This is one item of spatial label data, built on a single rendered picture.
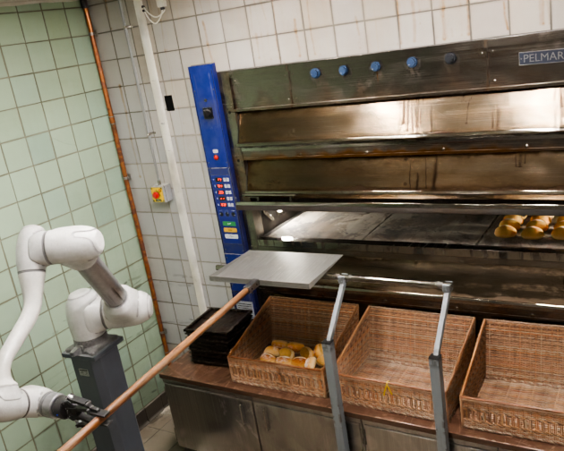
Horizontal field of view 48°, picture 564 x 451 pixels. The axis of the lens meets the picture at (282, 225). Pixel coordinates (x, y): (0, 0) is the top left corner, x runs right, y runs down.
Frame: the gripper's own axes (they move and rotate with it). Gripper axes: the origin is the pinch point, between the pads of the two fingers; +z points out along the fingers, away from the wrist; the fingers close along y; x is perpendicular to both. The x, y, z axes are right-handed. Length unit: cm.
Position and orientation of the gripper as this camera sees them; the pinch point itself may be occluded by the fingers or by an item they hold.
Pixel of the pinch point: (101, 417)
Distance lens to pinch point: 231.8
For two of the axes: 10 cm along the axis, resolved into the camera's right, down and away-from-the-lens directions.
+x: -4.8, 3.9, -7.9
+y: 1.8, 9.2, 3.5
